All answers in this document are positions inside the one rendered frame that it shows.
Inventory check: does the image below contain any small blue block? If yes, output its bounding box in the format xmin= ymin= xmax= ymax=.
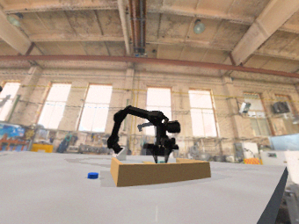
xmin=87 ymin=172 xmax=98 ymax=179

